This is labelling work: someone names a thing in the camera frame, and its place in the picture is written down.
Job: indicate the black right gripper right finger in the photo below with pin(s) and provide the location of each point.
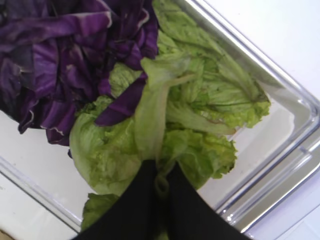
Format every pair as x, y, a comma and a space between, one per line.
190, 217

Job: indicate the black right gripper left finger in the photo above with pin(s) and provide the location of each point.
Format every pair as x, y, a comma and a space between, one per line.
134, 214

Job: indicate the green lettuce leaf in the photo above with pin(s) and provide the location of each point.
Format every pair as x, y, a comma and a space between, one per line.
163, 72

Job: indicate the green lettuce pile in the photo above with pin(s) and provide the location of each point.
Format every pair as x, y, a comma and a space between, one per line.
200, 115

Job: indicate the clear plastic salad container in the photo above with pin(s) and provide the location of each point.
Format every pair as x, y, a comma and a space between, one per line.
42, 195

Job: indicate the purple cabbage pile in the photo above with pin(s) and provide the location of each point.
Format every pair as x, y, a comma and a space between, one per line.
56, 56

